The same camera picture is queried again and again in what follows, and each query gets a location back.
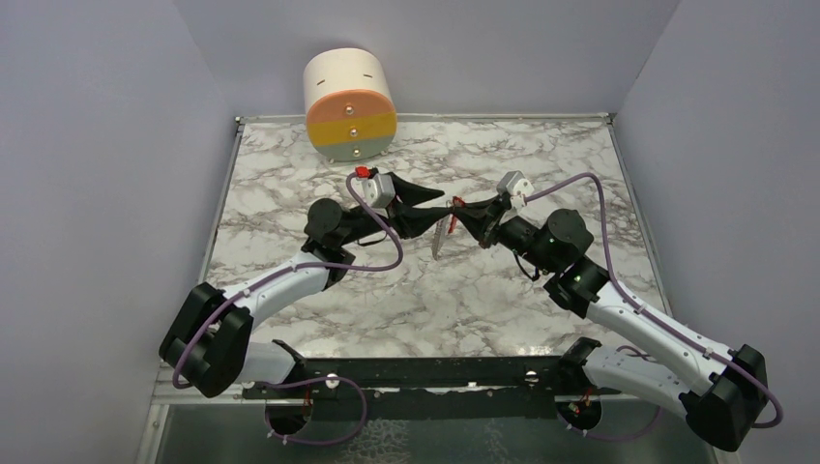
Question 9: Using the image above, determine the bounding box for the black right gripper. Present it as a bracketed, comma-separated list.
[452, 193, 558, 274]

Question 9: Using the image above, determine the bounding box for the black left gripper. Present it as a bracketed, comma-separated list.
[337, 173, 452, 247]

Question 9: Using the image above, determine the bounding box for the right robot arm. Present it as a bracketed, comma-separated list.
[454, 196, 769, 451]

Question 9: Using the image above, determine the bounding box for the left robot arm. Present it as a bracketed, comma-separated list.
[159, 166, 450, 398]

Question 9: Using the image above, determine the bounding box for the striped cylindrical drawer cabinet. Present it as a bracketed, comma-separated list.
[303, 47, 397, 162]

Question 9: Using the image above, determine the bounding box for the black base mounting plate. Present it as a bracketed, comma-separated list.
[176, 342, 689, 421]

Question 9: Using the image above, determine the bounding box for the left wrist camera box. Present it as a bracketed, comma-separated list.
[355, 166, 396, 210]

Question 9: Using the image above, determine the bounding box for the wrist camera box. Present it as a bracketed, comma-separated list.
[496, 170, 535, 211]
[355, 166, 396, 210]

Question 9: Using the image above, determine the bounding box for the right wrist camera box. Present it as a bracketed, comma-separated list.
[496, 170, 535, 211]

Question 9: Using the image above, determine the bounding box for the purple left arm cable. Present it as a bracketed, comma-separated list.
[171, 170, 405, 447]

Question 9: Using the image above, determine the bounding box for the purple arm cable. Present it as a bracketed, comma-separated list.
[171, 170, 405, 447]
[521, 172, 785, 443]

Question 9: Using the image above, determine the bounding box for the aluminium frame rail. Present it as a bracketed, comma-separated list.
[152, 357, 721, 406]

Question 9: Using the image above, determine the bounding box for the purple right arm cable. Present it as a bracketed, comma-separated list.
[521, 172, 785, 443]

